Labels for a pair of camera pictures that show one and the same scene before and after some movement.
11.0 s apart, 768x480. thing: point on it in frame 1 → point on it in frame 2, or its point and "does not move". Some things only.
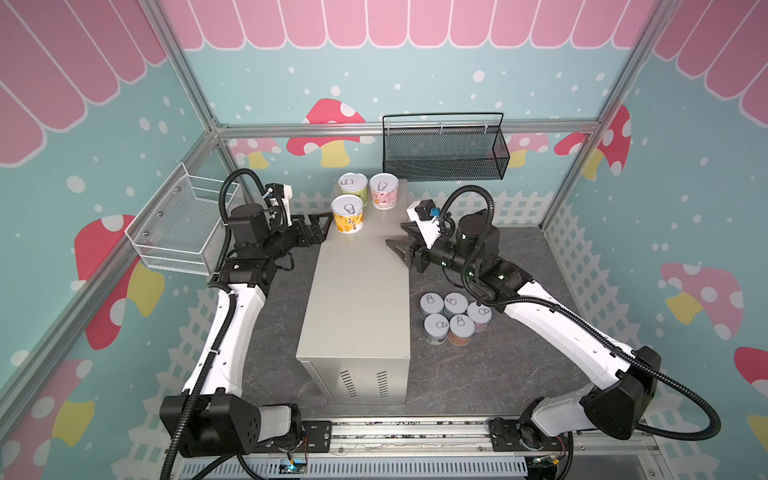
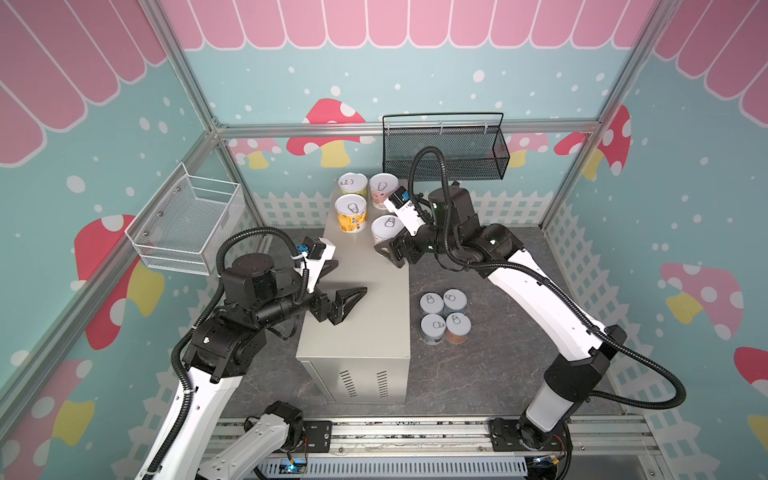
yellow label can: [348, 212] does not move
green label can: [354, 183] does not move
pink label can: [384, 190] does not move
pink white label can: [480, 315] → [385, 227]
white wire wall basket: [180, 227] does not move
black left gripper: [318, 236] → [337, 313]
